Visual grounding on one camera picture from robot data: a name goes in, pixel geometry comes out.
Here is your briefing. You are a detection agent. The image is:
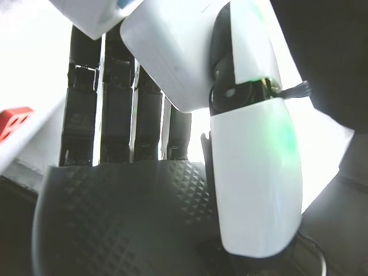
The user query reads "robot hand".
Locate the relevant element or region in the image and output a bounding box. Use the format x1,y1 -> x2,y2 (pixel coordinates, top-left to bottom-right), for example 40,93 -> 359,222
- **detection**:
31,0 -> 313,276

